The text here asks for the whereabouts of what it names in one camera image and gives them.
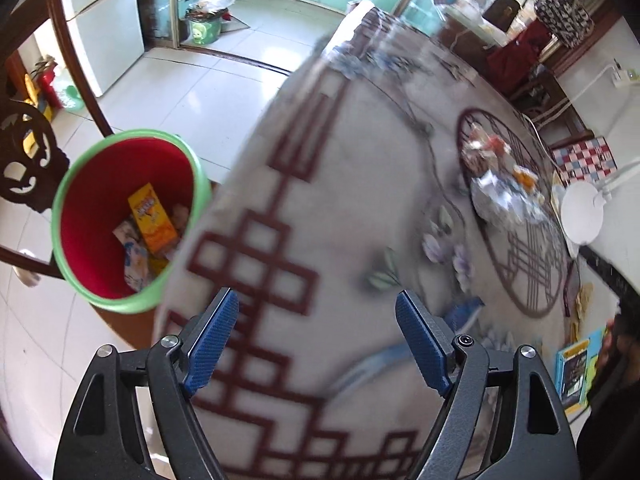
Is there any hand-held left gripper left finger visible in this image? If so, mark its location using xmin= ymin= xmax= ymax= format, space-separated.
xmin=52 ymin=287 xmax=240 ymax=480

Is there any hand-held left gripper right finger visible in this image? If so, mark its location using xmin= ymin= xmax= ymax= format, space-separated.
xmin=395 ymin=290 xmax=583 ymax=480

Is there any brown paper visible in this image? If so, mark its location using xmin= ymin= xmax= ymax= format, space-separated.
xmin=170 ymin=202 xmax=193 ymax=233

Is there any orange yellow snack box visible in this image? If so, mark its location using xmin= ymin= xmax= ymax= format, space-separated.
xmin=127 ymin=183 xmax=183 ymax=256

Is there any red bin with green rim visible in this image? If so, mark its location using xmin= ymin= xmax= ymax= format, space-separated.
xmin=51 ymin=129 xmax=213 ymax=315

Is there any green trash bin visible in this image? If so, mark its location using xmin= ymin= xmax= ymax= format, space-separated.
xmin=185 ymin=7 xmax=224 ymax=45

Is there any blue white printed wrapper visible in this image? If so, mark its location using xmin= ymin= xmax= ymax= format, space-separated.
xmin=442 ymin=296 xmax=485 ymax=333

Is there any crumpled beige tissue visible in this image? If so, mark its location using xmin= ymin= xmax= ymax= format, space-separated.
xmin=570 ymin=282 xmax=596 ymax=341

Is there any small orange wrapper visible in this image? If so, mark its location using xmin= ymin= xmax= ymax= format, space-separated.
xmin=514 ymin=164 xmax=540 ymax=191

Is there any dark cloth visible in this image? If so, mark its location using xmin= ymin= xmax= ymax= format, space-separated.
xmin=577 ymin=305 xmax=640 ymax=480

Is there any white desk lamp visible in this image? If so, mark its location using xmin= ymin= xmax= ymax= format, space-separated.
xmin=560 ymin=160 xmax=640 ymax=246

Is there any crumpled orange white wrapper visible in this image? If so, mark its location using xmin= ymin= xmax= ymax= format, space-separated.
xmin=461 ymin=127 xmax=511 ymax=166

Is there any carved dark wooden chair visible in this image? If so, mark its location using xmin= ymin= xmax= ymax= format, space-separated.
xmin=0 ymin=0 xmax=118 ymax=286

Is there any green plastic basin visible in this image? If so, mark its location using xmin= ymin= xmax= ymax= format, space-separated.
xmin=55 ymin=82 xmax=86 ymax=111

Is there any dark red garment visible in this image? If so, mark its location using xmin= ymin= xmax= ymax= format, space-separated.
xmin=487 ymin=22 xmax=551 ymax=96

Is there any yellow toy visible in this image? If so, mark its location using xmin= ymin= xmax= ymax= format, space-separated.
xmin=22 ymin=72 xmax=53 ymax=121

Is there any white refrigerator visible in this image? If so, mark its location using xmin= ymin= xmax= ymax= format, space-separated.
xmin=57 ymin=0 xmax=146 ymax=98

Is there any black white lettered bag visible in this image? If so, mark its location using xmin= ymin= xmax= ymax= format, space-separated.
xmin=534 ymin=0 xmax=595 ymax=50

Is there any white cable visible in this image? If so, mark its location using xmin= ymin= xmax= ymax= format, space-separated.
xmin=517 ymin=62 xmax=618 ymax=171

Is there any white wall power strip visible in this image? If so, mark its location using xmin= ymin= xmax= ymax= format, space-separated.
xmin=610 ymin=60 xmax=640 ymax=88

